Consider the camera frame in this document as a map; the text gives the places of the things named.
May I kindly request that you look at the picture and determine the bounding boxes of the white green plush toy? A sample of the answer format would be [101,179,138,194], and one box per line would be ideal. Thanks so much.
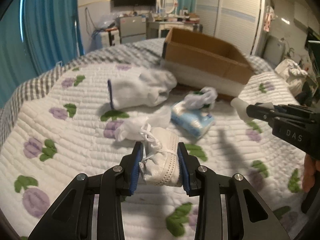
[183,87,218,111]

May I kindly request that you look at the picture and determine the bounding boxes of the blue tissue pack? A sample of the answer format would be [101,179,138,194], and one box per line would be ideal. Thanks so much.
[171,101,215,138]

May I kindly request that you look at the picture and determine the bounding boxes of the small white baby shoe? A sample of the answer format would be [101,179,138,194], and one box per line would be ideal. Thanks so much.
[139,127,182,187]

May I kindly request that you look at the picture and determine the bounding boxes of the white plastic bag bundle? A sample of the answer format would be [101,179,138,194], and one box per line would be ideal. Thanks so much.
[114,108,171,142]

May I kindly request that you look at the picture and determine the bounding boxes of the large white sock pair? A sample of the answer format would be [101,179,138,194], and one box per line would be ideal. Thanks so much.
[107,70,177,110]

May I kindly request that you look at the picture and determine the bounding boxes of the cream fluffy cloth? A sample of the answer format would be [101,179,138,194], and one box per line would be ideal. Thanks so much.
[231,98,254,123]

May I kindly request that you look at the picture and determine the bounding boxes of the right hand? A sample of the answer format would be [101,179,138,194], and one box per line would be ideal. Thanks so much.
[302,154,320,192]

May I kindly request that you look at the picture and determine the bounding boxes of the white clothes bundle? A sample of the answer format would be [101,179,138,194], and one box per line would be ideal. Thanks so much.
[274,59,308,96]

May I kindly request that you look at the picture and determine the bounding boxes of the grey washing machine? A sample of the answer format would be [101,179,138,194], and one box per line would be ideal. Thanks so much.
[263,35,285,69]

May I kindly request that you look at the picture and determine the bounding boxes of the black range hood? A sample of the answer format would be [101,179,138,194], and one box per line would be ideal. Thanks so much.
[305,27,319,55]

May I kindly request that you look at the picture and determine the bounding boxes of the brown cardboard box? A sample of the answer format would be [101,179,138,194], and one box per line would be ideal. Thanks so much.
[162,28,254,101]

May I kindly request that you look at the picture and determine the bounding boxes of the floral quilted white blanket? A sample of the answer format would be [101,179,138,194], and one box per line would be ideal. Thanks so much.
[1,63,308,239]

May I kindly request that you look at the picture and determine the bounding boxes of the white sliding wardrobe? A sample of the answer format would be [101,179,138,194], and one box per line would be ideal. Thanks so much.
[195,0,266,55]

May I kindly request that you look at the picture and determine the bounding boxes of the grey checked bed sheet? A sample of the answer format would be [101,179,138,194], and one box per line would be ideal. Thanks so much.
[0,37,276,145]

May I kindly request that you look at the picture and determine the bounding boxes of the white dressing table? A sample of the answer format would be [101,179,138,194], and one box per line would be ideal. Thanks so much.
[146,21,203,39]

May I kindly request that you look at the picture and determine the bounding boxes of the oval vanity mirror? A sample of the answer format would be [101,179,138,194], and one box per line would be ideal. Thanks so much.
[156,0,178,15]

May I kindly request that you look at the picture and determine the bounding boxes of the small grey fridge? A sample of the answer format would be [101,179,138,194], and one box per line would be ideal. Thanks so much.
[118,16,146,44]

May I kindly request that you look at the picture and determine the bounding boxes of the white suitcase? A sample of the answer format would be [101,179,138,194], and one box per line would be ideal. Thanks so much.
[95,28,120,49]

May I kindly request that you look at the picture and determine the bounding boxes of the teal curtain left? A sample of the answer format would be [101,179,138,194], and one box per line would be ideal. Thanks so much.
[1,0,84,106]

